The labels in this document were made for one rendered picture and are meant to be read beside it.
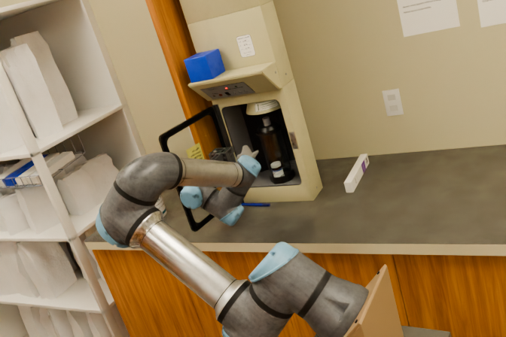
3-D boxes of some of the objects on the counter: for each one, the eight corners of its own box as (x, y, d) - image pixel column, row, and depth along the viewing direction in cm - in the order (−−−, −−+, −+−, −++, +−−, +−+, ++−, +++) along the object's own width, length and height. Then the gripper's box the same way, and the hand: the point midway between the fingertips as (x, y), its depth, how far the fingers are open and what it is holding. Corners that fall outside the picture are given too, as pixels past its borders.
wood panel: (266, 163, 259) (175, -145, 215) (272, 163, 257) (180, -148, 214) (218, 214, 220) (93, -150, 176) (224, 214, 218) (99, -154, 174)
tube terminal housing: (268, 176, 243) (218, 11, 219) (333, 171, 227) (288, -8, 202) (244, 203, 223) (186, 25, 199) (314, 200, 206) (260, 5, 182)
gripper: (233, 159, 167) (258, 133, 183) (183, 164, 177) (211, 138, 193) (241, 183, 170) (266, 156, 186) (192, 186, 180) (219, 159, 196)
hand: (241, 153), depth 190 cm, fingers open, 14 cm apart
